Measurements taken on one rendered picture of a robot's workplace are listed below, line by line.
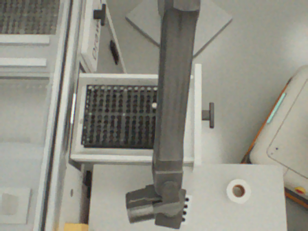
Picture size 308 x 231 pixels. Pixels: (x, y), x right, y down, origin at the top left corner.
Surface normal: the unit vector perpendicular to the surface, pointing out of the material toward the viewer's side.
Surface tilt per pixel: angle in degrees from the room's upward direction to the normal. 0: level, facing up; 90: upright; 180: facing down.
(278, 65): 0
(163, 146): 39
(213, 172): 0
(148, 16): 5
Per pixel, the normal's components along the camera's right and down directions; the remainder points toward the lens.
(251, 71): -0.01, -0.25
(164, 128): 0.09, 0.51
